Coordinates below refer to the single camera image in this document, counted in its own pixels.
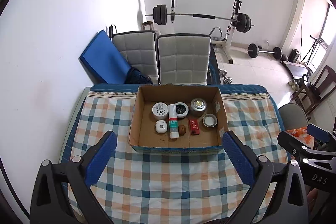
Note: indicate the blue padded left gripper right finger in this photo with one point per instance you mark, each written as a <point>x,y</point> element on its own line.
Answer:
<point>288,203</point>

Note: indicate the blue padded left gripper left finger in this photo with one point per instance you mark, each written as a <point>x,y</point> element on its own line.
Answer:
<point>49,203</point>

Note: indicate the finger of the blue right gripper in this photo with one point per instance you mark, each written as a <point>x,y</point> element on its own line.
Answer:
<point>321,134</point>

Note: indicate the grey tape roll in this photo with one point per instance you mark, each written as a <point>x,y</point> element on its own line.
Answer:
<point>210,120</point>

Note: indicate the small red box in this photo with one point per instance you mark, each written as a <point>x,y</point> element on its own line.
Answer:
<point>194,127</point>

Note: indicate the brown walnut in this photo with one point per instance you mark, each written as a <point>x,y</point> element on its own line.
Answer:
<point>182,130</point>

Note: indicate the grey metal tin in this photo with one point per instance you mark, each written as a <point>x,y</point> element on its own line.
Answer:
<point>198,107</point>

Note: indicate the white green tube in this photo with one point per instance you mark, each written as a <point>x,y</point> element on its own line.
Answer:
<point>173,121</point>

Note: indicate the black lidded white jar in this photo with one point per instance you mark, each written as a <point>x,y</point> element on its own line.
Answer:
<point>182,110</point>

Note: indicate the small white floss case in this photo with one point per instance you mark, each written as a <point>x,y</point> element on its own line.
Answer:
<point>161,126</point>

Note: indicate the cardboard box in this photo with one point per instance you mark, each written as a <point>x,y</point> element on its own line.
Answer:
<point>144,138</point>

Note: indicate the white cream jar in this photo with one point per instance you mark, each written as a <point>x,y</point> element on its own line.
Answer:
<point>160,111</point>

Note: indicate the orange white patterned bag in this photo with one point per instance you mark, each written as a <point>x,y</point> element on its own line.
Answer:
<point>302,135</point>

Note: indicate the grey folding chair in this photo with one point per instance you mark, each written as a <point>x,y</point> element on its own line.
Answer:
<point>293,116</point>

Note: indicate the dark wooden chair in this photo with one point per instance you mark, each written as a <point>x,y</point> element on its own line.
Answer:
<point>310,95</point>

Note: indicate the plaid checkered tablecloth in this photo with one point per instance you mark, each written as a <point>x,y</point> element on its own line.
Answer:
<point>138,187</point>

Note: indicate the chrome dumbbell on floor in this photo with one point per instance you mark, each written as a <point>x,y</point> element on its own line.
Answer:
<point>224,78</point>

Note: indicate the black blue weight bench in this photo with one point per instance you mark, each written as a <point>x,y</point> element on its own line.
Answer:
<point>213,77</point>

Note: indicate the small barbell on floor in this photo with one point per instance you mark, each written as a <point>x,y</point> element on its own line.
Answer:
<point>254,51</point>

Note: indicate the white squat rack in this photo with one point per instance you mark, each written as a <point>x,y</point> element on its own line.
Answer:
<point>226,40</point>

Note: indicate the right grey padded chair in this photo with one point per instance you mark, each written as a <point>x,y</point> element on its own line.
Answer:
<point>183,59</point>

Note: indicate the grey padded chair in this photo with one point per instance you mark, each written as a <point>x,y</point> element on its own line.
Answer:
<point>139,50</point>
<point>183,59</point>

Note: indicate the large barbell on rack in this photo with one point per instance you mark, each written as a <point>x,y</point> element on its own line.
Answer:
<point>242,22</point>

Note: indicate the dark blue knit bag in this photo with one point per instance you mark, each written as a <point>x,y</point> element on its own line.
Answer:
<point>135,76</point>

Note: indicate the blue folded mat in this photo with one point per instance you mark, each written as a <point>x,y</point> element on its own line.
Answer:
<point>103,60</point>

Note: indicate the left grey padded chair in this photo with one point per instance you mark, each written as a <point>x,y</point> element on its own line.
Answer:
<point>139,50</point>

